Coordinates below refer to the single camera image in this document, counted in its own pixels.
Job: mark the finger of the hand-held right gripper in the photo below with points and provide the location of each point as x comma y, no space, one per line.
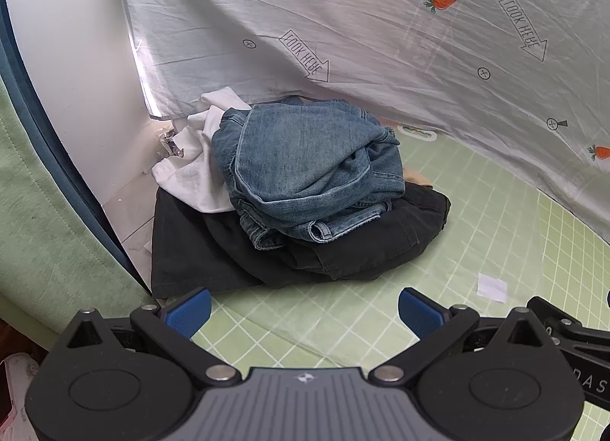
567,316

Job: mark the white garment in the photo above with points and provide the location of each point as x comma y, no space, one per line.
200,174

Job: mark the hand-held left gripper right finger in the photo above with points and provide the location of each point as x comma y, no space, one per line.
419,311

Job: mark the beige cloth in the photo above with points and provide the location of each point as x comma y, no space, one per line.
417,179

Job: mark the black garment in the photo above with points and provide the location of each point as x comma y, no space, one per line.
200,250

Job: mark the blue denim jeans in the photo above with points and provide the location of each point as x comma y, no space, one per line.
305,169

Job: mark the dark blue cloth trim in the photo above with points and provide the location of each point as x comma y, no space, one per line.
47,136

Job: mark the plain green cloth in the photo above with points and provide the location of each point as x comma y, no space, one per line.
43,212

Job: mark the white plastic tag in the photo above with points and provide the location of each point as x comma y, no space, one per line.
419,133

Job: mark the white paper scrap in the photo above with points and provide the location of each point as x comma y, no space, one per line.
492,287

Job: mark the pink patterned cloth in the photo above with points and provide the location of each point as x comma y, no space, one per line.
16,398

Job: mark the carrot print bed sheet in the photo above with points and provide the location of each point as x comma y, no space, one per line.
381,31

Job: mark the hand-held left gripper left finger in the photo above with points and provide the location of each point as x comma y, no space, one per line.
190,311

